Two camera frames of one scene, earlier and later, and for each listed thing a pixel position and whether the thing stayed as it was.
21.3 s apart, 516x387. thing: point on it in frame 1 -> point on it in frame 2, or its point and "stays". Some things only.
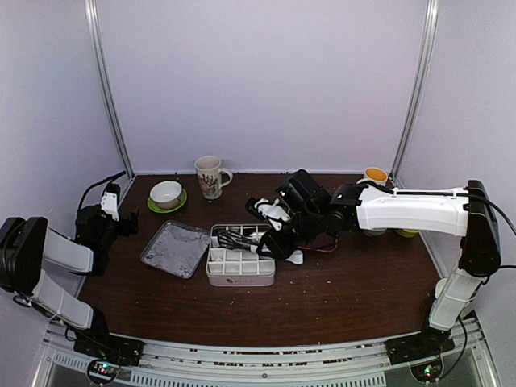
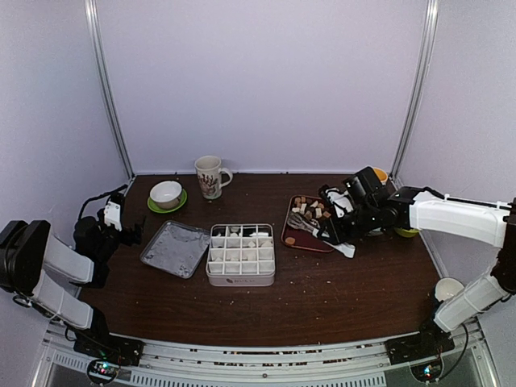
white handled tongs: (235, 240) -> (312, 225)
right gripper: (279, 250) -> (338, 235)
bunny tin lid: (176, 249) stays
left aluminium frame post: (90, 10) stays
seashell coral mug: (210, 176) stays
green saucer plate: (153, 206) stays
